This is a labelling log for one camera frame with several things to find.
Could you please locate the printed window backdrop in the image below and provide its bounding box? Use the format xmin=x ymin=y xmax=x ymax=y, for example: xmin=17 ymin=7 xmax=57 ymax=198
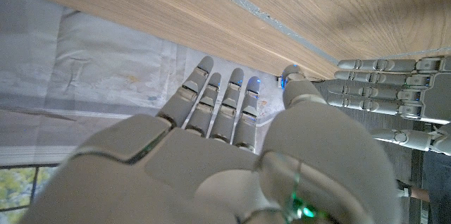
xmin=0 ymin=0 xmax=287 ymax=224

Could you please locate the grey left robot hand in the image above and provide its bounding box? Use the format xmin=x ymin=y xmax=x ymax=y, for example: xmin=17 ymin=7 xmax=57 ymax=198
xmin=326 ymin=54 xmax=451 ymax=156

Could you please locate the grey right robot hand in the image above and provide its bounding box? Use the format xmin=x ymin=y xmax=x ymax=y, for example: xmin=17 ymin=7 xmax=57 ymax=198
xmin=19 ymin=55 xmax=402 ymax=224

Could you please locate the person's bare leg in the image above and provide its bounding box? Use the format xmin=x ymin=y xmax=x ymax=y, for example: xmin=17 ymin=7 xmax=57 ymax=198
xmin=397 ymin=180 xmax=431 ymax=204

